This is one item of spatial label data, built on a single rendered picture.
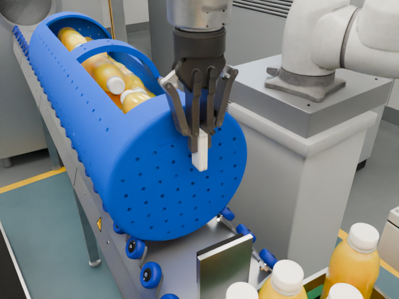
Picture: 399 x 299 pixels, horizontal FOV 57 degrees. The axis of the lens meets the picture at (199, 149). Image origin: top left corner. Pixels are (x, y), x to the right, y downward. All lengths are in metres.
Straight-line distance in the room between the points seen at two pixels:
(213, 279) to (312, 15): 0.69
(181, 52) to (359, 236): 0.36
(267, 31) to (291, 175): 1.52
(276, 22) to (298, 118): 1.46
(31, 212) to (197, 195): 1.85
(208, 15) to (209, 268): 0.37
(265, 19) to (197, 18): 1.99
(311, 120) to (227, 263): 0.50
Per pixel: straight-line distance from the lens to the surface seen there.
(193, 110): 0.56
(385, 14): 0.95
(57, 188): 2.59
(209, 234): 0.79
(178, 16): 0.50
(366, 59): 0.99
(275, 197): 1.16
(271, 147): 1.09
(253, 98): 1.10
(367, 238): 0.59
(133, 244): 0.72
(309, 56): 1.04
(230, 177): 0.72
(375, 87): 1.21
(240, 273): 0.66
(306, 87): 1.06
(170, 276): 0.72
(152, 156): 0.60
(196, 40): 0.50
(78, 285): 1.97
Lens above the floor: 1.48
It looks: 32 degrees down
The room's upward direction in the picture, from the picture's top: straight up
